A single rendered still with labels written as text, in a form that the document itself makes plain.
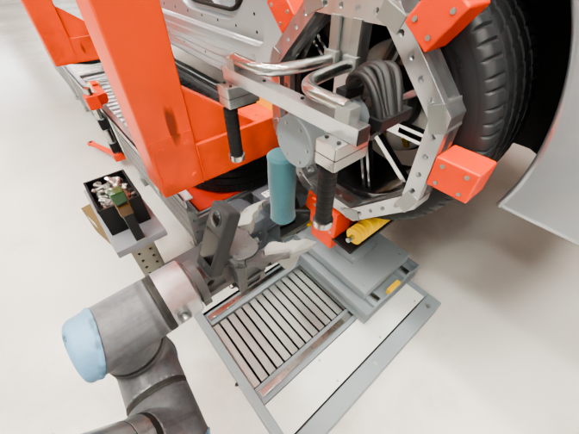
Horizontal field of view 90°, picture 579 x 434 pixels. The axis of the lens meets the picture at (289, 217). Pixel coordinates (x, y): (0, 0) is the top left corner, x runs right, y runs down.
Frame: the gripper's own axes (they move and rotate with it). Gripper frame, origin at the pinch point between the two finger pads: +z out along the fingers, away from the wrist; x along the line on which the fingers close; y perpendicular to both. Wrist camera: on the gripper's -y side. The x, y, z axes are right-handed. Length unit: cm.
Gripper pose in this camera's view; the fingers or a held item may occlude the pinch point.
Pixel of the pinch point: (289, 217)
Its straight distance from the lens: 53.4
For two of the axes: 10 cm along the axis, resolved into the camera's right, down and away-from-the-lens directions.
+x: 6.4, 5.3, -5.5
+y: 0.0, 7.2, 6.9
